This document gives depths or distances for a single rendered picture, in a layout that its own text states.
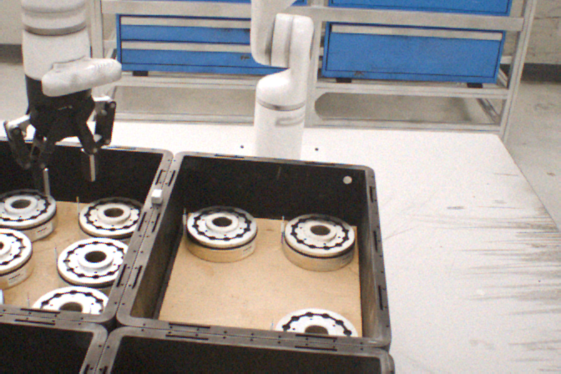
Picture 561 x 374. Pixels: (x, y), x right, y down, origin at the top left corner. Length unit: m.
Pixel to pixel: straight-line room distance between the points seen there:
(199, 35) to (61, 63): 2.14
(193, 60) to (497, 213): 1.74
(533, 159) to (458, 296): 2.14
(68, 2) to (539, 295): 0.90
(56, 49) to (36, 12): 0.04
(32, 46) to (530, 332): 0.85
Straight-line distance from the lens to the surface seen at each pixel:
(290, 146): 1.40
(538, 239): 1.51
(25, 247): 1.10
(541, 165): 3.37
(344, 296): 1.05
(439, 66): 3.13
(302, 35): 1.30
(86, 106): 0.93
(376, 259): 0.96
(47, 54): 0.86
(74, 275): 1.03
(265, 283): 1.06
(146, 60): 3.03
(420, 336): 1.21
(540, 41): 4.21
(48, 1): 0.84
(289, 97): 1.34
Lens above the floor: 1.48
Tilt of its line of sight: 29 degrees down
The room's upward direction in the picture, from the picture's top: 4 degrees clockwise
